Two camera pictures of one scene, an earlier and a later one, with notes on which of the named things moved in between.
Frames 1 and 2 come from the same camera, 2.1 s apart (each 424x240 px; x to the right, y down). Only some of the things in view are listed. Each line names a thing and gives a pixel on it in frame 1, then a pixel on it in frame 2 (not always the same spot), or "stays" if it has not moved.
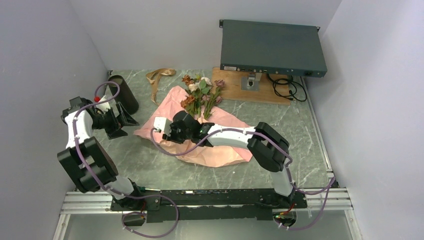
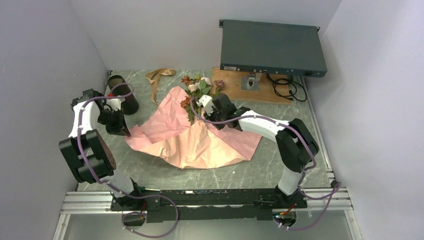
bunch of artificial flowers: [202, 95] stays
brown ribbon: [155, 75] stays
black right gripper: [172, 137] to [211, 117]
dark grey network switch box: [266, 48] stays
